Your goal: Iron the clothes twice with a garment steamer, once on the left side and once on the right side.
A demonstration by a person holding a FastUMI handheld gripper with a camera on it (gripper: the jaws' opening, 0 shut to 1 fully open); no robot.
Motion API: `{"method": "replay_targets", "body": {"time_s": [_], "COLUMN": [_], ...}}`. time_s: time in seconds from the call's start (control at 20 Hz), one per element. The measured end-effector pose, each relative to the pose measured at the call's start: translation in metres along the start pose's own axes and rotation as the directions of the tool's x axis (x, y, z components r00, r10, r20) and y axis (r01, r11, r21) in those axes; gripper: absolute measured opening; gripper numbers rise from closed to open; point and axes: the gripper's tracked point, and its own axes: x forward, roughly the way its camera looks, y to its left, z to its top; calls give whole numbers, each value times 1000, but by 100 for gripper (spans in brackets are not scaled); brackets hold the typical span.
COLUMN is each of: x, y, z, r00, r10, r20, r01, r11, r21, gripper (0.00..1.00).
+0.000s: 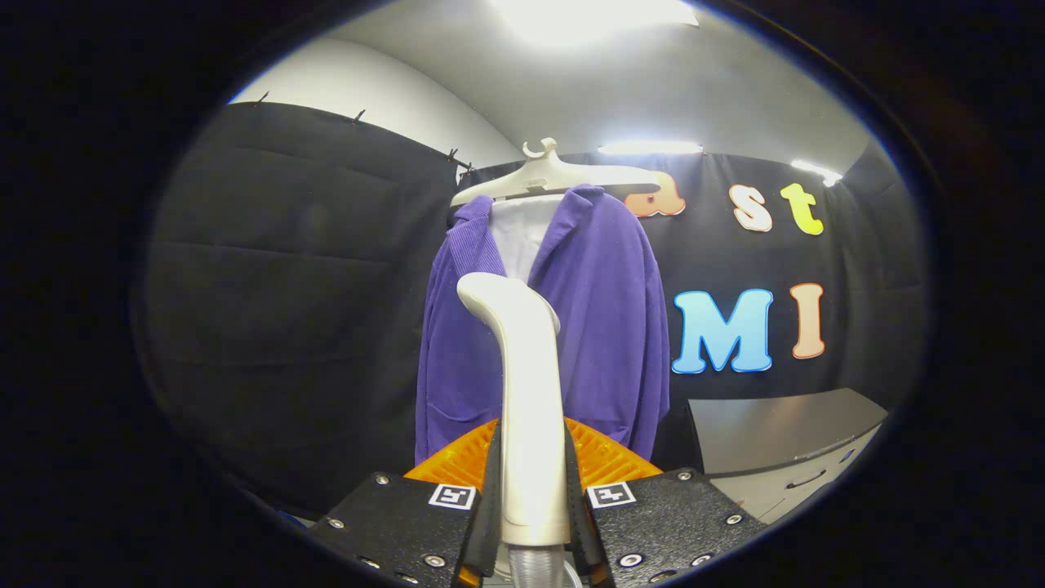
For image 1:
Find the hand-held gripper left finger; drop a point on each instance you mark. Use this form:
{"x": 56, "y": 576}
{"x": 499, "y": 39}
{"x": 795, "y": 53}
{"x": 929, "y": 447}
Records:
{"x": 492, "y": 506}

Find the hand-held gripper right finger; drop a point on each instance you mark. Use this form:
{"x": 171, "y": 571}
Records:
{"x": 575, "y": 514}

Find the white garment steamer head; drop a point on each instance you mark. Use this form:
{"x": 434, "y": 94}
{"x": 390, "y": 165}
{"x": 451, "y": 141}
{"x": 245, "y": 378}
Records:
{"x": 531, "y": 408}

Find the purple jacket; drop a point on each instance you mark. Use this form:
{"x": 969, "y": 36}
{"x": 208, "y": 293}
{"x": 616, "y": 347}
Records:
{"x": 612, "y": 327}

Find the white clothes hanger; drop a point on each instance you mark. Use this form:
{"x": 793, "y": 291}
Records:
{"x": 547, "y": 175}

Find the grey cabinet with dark top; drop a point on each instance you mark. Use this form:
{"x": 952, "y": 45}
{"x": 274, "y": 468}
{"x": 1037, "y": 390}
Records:
{"x": 775, "y": 425}

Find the white ironing pad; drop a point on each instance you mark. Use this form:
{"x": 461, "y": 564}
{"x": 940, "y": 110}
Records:
{"x": 518, "y": 237}

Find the ceiling light strip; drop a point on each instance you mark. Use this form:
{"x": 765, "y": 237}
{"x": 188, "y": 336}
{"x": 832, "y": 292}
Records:
{"x": 649, "y": 148}

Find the small ceiling light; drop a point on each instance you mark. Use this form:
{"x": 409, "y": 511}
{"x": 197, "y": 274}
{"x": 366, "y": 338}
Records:
{"x": 816, "y": 171}

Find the large ceiling light panel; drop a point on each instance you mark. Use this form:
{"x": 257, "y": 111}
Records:
{"x": 596, "y": 16}

